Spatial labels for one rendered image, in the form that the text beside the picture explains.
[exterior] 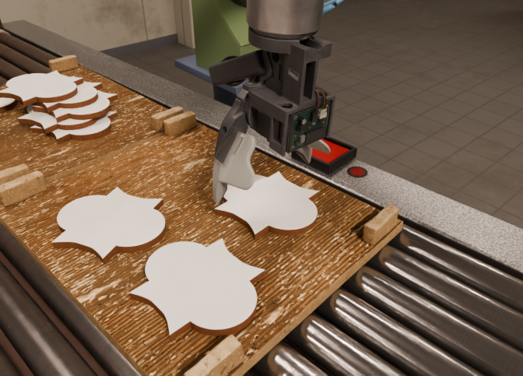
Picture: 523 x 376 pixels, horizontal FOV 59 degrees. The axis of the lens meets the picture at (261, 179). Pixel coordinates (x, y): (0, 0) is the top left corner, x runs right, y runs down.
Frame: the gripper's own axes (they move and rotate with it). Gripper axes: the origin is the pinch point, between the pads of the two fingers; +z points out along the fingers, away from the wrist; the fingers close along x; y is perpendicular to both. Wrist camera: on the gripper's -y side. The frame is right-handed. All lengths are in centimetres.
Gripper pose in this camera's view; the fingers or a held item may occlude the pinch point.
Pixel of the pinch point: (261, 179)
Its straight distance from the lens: 59.7
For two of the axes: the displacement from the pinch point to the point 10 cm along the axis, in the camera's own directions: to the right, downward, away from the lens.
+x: 7.7, -3.4, 5.4
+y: 6.3, 4.7, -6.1
